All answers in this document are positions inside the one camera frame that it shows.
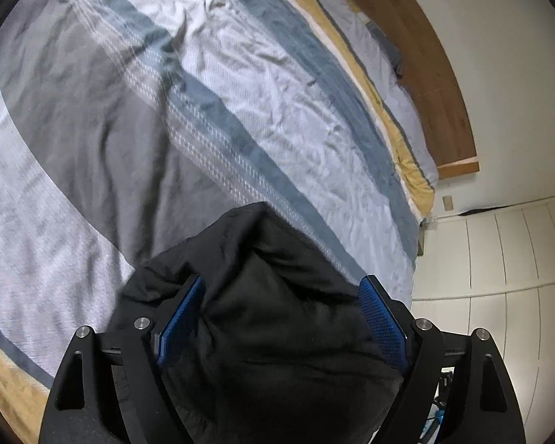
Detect black puffer down jacket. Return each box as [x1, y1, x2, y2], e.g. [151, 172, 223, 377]
[109, 202, 401, 443]

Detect wooden bed headboard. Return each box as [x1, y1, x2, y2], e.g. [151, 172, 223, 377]
[353, 0, 480, 179]

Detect beige wall switch plate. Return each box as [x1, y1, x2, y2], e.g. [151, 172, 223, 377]
[442, 195, 454, 212]

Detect grey blue pillow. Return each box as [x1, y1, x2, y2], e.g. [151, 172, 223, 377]
[317, 0, 439, 185]

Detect striped blue yellow duvet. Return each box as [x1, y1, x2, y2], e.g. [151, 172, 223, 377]
[0, 0, 437, 443]

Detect wooden bedside table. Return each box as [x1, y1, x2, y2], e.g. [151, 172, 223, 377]
[417, 216, 437, 257]

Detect white wardrobe doors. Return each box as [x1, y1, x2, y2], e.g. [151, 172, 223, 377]
[412, 198, 555, 443]

